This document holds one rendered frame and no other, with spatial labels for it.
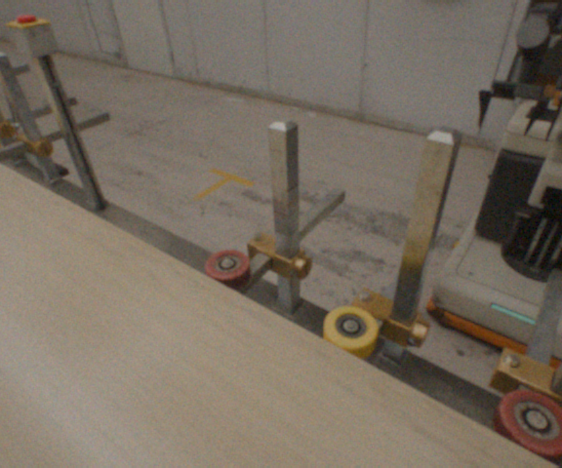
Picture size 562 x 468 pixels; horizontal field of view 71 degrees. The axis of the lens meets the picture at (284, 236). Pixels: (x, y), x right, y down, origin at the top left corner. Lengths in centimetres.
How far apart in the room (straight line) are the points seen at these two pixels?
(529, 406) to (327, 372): 25
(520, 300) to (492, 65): 197
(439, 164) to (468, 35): 275
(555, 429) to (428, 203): 31
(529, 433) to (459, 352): 124
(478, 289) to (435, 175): 116
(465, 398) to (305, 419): 38
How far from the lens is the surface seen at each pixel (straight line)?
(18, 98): 149
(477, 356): 183
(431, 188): 56
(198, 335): 63
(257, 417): 54
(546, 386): 73
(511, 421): 59
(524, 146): 170
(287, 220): 73
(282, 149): 66
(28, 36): 118
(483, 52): 326
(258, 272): 79
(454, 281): 168
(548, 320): 84
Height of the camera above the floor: 138
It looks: 38 degrees down
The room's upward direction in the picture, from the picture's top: 2 degrees counter-clockwise
